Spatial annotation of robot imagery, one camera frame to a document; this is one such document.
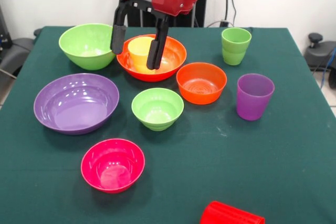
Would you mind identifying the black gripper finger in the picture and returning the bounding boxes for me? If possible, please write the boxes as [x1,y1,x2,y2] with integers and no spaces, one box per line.
[110,1,131,56]
[146,16,170,70]

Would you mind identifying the purple cup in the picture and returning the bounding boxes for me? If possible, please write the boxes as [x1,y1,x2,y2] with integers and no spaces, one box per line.
[236,73,275,122]

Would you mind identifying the pink bowl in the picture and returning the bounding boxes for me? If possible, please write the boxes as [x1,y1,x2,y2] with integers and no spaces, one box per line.
[80,138,146,194]

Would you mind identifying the large purple bowl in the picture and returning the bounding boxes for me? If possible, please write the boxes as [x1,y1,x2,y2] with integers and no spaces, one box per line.
[33,73,120,136]

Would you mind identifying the yellow cup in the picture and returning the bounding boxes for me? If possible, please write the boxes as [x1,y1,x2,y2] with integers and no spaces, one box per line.
[127,36,161,75]

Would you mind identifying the green cup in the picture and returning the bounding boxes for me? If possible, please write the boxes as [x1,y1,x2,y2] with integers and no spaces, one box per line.
[221,27,253,66]

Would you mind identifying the large green bowl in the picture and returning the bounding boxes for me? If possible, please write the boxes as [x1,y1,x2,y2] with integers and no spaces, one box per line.
[58,23,123,71]

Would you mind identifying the dark green tablecloth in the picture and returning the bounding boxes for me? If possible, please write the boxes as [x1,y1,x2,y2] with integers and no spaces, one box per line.
[0,26,336,224]

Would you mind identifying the small orange bowl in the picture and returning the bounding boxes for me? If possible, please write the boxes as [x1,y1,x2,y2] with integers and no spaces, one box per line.
[176,62,228,105]

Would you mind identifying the large orange-red bowl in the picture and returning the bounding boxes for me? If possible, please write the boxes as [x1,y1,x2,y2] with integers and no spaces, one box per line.
[116,34,188,82]

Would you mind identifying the red cup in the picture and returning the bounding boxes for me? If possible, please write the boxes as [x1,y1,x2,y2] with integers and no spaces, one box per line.
[199,200,265,224]

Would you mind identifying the blue cable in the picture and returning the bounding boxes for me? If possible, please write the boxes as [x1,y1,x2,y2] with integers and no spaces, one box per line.
[320,47,336,88]

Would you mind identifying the black pedestal leg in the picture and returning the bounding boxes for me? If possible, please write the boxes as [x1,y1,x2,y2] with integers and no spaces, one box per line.
[303,33,336,72]
[0,28,43,78]

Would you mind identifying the small green bowl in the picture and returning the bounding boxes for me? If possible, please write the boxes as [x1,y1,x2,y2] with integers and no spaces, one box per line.
[131,87,185,132]

